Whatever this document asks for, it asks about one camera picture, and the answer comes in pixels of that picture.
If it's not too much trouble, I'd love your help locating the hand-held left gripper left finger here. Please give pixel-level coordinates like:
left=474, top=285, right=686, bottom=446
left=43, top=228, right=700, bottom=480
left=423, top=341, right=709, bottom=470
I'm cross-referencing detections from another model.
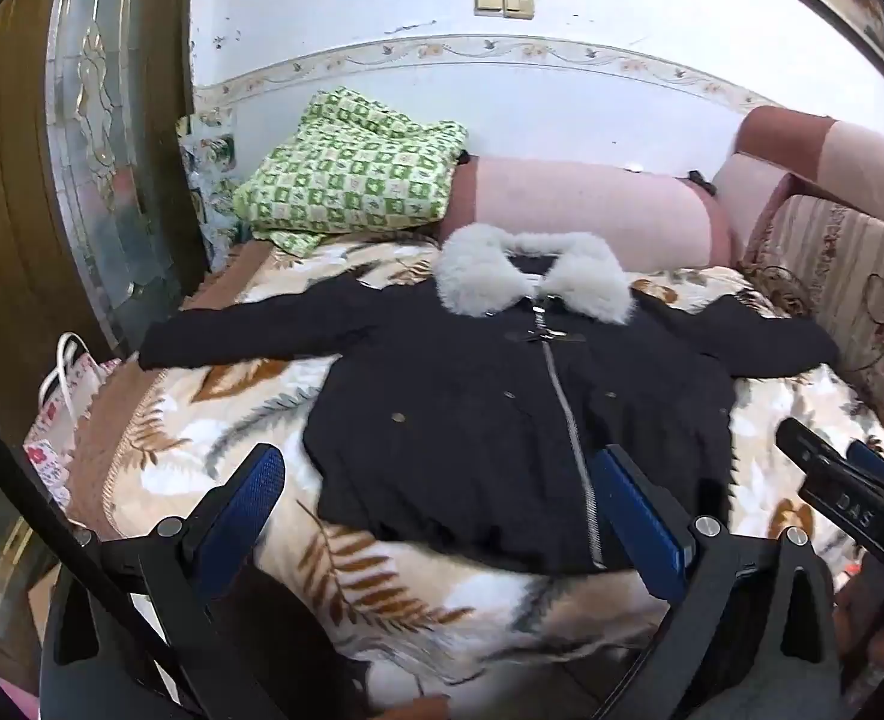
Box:
left=40, top=444, right=287, bottom=720

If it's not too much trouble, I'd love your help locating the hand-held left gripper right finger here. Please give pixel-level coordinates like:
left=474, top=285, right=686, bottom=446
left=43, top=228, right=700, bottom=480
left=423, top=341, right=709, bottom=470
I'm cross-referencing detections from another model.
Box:
left=588, top=444, right=842, bottom=720

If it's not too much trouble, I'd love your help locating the leaf print blanket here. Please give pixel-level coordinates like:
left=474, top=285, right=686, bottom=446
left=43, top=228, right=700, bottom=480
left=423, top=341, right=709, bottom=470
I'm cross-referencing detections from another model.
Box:
left=67, top=236, right=884, bottom=720

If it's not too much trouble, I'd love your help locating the printed plastic bag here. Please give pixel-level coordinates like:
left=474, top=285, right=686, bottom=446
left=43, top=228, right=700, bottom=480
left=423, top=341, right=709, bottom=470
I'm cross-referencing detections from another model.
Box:
left=178, top=109, right=254, bottom=242

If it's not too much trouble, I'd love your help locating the framed wall picture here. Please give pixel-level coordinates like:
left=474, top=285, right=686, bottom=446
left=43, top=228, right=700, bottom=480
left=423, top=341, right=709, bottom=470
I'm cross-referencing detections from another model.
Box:
left=693, top=0, right=884, bottom=95

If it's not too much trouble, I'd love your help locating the striped floral sofa backrest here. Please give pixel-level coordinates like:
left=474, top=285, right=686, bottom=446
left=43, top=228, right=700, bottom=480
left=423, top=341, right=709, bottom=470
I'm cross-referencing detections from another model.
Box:
left=738, top=193, right=884, bottom=470

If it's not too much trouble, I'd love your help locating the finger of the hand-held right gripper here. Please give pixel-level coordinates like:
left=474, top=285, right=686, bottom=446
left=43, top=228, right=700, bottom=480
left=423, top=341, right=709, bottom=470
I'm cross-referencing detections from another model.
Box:
left=775, top=417, right=849, bottom=482
left=844, top=440, right=884, bottom=497

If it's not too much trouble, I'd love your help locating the wooden door with decorative glass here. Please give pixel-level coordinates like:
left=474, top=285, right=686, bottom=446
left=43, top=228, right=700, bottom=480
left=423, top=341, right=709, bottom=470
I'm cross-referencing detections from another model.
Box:
left=0, top=0, right=212, bottom=691

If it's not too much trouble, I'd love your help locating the black jacket with fur collar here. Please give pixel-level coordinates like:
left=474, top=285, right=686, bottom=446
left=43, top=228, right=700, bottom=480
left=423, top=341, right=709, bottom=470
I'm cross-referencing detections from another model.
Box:
left=137, top=229, right=842, bottom=575

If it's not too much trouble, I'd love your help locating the pink bolster cushion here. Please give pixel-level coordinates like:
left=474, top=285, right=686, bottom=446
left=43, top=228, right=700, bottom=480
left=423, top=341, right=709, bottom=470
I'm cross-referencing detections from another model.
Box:
left=442, top=156, right=735, bottom=275

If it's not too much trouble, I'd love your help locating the pink sofa armrest cover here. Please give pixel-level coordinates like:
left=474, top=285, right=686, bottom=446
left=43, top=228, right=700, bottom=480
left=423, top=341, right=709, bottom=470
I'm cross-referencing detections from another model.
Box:
left=712, top=105, right=884, bottom=248

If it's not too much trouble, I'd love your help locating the white shopping bag red print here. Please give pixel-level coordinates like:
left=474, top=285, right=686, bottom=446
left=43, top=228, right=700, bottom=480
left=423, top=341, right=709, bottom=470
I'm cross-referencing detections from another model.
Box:
left=23, top=331, right=124, bottom=512

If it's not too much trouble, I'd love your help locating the green patterned pillow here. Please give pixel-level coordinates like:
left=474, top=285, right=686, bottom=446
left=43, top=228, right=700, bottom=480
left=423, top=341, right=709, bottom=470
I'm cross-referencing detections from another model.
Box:
left=232, top=86, right=471, bottom=257

